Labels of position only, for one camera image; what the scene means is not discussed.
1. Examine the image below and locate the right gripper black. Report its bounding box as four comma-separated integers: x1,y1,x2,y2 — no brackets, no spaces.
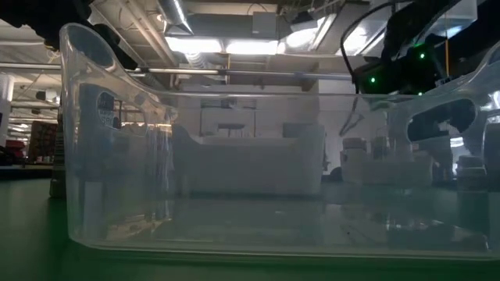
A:
352,41,478,143

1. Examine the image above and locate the fluorescent ceiling light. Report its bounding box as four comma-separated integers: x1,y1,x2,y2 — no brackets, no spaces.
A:
165,36,280,55

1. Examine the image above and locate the red storage shelf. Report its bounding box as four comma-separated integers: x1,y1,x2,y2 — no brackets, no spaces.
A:
7,120,59,165

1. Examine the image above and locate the large clear plastic bin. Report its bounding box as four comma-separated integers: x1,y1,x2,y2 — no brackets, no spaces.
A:
59,22,500,261

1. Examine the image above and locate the silver round ventilation duct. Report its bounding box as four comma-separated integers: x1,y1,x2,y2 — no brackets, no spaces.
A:
158,0,195,36

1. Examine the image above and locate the dark small background table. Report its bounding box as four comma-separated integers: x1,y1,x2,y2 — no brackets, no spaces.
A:
216,122,248,137

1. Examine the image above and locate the horizontal metal ceiling pipe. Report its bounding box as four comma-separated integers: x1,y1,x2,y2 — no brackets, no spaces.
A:
0,62,355,82

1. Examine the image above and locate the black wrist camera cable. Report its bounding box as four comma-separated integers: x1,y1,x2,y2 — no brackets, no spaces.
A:
338,2,396,137

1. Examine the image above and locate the black aluminium table frame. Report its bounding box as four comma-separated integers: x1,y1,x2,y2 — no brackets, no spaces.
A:
0,165,54,180

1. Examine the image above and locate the white cutting board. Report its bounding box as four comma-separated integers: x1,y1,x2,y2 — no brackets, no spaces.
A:
171,123,326,196

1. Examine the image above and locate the large rectangular air duct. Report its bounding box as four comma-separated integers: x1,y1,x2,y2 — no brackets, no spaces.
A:
279,0,480,59

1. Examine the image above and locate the cork lid glass spice jar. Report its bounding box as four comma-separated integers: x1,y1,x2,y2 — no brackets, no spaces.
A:
455,155,485,189

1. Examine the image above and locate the tall wooden lid spice jar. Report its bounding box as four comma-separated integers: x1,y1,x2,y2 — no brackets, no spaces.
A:
343,136,369,162
370,136,392,161

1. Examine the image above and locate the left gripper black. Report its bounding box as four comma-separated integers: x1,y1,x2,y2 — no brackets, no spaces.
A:
68,23,139,72

